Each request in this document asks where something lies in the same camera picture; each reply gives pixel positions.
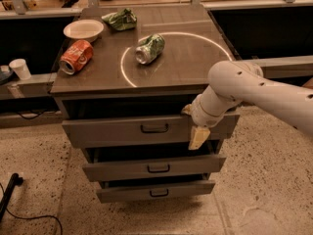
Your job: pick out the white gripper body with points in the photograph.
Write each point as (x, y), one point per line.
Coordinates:
(200, 114)

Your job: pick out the grey top drawer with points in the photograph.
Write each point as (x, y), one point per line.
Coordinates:
(128, 131)

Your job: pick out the grey drawer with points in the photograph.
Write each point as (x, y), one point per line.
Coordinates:
(128, 131)
(124, 170)
(153, 192)

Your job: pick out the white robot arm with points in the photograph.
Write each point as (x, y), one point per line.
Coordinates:
(230, 83)

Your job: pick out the grey middle drawer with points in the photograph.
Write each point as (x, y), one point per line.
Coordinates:
(124, 170)

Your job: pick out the grey drawer cabinet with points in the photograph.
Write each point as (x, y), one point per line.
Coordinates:
(114, 85)

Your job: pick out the grey bottom drawer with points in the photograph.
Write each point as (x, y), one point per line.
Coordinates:
(153, 192)

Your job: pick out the crushed green soda can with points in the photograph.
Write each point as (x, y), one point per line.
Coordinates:
(149, 49)

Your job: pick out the crumpled green chip bag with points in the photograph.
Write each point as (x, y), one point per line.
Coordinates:
(121, 20)

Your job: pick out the crushed orange soda can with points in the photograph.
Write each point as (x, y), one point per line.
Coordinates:
(76, 57)

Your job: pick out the white bowl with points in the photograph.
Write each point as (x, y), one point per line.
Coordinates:
(88, 30)

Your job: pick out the white paper cup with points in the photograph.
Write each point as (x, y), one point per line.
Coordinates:
(20, 68)

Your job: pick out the dark plate on ledge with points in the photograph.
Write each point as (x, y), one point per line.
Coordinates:
(6, 73)

